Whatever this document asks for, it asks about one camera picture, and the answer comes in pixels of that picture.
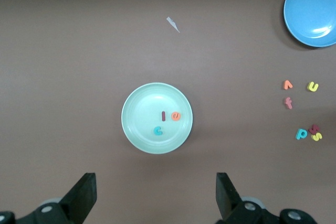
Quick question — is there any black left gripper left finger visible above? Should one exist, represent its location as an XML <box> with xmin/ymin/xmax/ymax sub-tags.
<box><xmin>0</xmin><ymin>173</ymin><xmax>97</xmax><ymax>224</ymax></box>

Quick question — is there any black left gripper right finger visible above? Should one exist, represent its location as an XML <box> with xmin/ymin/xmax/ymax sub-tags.
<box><xmin>216</xmin><ymin>172</ymin><xmax>319</xmax><ymax>224</ymax></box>

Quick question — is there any teal foam letter p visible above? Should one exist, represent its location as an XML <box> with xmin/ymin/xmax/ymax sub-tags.
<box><xmin>295</xmin><ymin>128</ymin><xmax>308</xmax><ymax>141</ymax></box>

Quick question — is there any light green plate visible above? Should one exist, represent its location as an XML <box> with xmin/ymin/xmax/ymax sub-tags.
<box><xmin>121</xmin><ymin>82</ymin><xmax>194</xmax><ymax>155</ymax></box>

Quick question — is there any brown table cover sheet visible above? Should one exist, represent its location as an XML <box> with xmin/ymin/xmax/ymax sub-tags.
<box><xmin>0</xmin><ymin>0</ymin><xmax>336</xmax><ymax>224</ymax></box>

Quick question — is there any small grey paper scrap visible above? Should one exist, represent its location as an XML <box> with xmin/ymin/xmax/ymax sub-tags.
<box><xmin>166</xmin><ymin>16</ymin><xmax>181</xmax><ymax>34</ymax></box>

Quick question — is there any blue plate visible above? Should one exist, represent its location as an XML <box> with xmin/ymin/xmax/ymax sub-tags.
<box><xmin>283</xmin><ymin>0</ymin><xmax>336</xmax><ymax>48</ymax></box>

